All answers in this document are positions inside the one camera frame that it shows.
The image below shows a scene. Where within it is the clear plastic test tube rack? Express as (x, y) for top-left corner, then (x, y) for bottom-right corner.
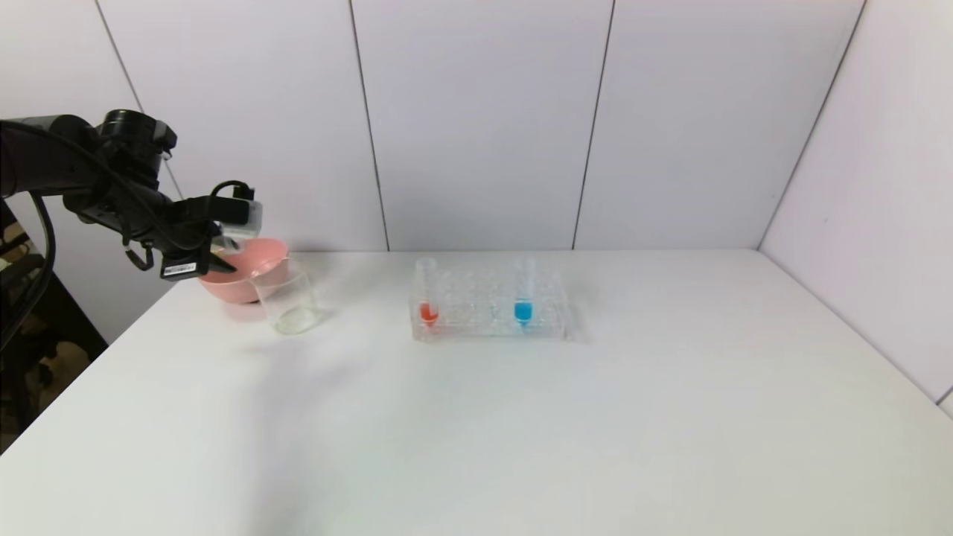
(409, 261), (569, 342)

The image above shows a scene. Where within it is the long black hanging cable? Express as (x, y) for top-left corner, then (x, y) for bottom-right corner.
(0, 192), (57, 351)

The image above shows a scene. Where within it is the clear glass beaker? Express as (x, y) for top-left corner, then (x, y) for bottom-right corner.
(249, 258), (322, 336)

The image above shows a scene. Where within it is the test tube with red pigment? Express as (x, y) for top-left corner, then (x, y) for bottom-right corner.
(417, 258), (439, 328)

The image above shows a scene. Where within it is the test tube with yellow pigment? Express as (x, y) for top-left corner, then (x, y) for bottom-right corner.
(216, 227), (260, 255)

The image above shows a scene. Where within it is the pink plastic bowl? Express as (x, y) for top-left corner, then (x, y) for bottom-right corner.
(195, 238), (291, 305)

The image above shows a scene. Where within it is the dark background furniture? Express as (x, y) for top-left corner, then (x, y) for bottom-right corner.
(0, 201), (109, 456)

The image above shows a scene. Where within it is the test tube with blue pigment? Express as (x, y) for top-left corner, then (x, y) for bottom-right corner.
(514, 258), (538, 329)

